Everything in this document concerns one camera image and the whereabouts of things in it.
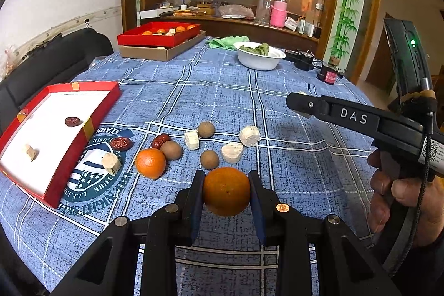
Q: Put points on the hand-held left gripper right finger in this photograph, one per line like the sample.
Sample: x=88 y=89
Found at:
x=257 y=211

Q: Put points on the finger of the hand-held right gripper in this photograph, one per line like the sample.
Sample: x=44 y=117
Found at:
x=305 y=103

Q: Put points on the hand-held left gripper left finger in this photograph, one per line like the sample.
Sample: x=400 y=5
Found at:
x=197 y=204

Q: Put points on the white root chunk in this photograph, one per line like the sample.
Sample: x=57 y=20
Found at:
x=111 y=163
x=192 y=140
x=171 y=31
x=231 y=152

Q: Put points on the red tray with white inside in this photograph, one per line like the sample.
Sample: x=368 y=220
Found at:
x=62 y=115

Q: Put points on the person's right hand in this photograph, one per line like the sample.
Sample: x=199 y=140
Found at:
x=430 y=209

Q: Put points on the dark red small jar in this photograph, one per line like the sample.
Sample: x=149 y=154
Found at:
x=329 y=75

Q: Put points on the black device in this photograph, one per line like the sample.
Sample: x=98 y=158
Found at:
x=301 y=61

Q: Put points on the blue plaid tablecloth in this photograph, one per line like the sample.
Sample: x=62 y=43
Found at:
x=242 y=91

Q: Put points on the white bowl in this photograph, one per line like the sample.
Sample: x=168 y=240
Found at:
x=256 y=62

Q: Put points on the white candy upper right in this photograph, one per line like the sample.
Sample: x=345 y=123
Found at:
x=249 y=135

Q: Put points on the green leaves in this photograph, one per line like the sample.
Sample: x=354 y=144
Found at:
x=256 y=49

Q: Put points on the red date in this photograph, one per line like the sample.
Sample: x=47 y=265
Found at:
x=73 y=121
x=159 y=140
x=121 y=143

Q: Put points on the pink bottle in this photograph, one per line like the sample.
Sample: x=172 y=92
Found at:
x=279 y=13

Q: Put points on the green cloth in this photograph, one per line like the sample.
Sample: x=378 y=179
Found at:
x=227 y=42

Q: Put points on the glass jar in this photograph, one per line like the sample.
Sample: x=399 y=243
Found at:
x=263 y=10

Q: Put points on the bamboo painted panel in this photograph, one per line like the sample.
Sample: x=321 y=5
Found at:
x=350 y=4

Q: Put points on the pink plastic bag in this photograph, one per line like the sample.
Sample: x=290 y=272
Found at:
x=236 y=11

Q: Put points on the brown cardboard box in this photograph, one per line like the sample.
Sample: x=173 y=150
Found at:
x=163 y=54

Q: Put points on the white candy in box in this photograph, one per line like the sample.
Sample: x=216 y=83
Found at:
x=30 y=152

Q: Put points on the red tray on cardboard box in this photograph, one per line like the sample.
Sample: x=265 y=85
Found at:
x=138 y=39

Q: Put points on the clear plastic bag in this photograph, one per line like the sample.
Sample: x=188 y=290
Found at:
x=93 y=62

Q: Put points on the white flat box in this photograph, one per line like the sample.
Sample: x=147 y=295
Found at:
x=152 y=14

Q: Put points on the black sofa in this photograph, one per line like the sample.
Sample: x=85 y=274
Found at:
x=52 y=56

